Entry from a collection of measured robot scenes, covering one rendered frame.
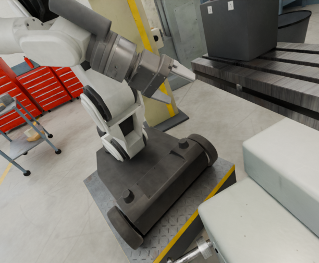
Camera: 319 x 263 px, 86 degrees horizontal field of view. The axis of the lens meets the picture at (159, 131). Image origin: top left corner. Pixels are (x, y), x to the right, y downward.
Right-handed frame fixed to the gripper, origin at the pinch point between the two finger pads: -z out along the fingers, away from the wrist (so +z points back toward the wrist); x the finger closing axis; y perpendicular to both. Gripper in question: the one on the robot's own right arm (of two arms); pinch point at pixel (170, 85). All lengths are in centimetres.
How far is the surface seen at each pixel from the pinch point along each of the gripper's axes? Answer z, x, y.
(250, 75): -21.2, 6.6, 11.2
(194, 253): -30, -25, -37
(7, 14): 431, -601, 547
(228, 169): -57, -36, 0
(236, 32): -16.2, 6.7, 26.9
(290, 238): -29.2, 5.6, -28.2
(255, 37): -21.1, 9.5, 24.5
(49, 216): 21, -182, -43
